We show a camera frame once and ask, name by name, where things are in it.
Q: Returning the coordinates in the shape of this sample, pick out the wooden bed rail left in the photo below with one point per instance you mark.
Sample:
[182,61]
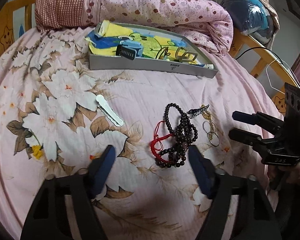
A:
[6,21]

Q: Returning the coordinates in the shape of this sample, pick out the blue bundle in plastic bag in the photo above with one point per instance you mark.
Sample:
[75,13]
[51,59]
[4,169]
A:
[245,12]

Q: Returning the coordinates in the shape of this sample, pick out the frog drawing paper in tray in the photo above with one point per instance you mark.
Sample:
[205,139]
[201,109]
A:
[115,40]

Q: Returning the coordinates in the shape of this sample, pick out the white hair clip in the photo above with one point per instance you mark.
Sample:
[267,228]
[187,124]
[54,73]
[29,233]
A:
[108,111]

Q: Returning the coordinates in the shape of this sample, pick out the silver and gold rings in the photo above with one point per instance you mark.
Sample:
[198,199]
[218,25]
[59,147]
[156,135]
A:
[211,132]

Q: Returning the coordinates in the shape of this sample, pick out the light blue smart watch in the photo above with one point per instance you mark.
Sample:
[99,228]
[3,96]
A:
[128,48]

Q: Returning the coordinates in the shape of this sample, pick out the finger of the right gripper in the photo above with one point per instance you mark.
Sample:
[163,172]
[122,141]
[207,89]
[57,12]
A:
[257,119]
[251,139]

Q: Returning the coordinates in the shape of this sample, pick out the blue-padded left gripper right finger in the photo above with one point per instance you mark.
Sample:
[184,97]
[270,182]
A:
[254,216]

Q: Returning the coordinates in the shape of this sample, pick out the grey rectangular hair clip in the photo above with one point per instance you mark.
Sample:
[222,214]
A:
[184,55]

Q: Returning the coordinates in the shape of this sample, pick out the wooden bed rail right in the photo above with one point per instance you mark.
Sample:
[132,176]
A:
[242,44]

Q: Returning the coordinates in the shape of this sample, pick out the pink floral bed sheet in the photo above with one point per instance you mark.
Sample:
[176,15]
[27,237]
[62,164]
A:
[50,124]

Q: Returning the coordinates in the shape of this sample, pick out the wooden bed rail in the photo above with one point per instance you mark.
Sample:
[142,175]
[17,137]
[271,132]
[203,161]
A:
[6,21]
[242,44]

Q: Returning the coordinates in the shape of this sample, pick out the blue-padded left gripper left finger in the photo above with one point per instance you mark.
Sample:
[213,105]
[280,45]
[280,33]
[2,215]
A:
[63,209]

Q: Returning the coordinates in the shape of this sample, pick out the pink dotted rolled quilt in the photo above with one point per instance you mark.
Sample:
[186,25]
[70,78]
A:
[203,22]

